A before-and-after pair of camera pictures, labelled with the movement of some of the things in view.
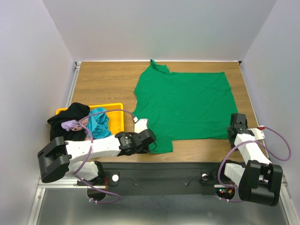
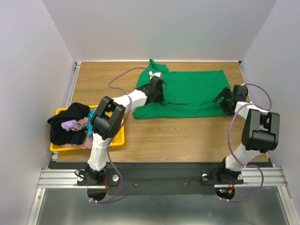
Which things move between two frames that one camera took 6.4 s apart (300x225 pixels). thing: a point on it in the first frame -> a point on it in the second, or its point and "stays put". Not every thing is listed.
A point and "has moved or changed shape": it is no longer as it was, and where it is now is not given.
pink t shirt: [84, 122] stays put
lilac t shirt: [68, 125] stays put
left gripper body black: [142, 150] -> [159, 95]
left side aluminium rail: [77, 68] stays put
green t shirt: [182, 106] has moved or changed shape
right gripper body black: [237, 119] -> [225, 99]
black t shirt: [76, 111] stays put
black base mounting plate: [123, 178] stays put
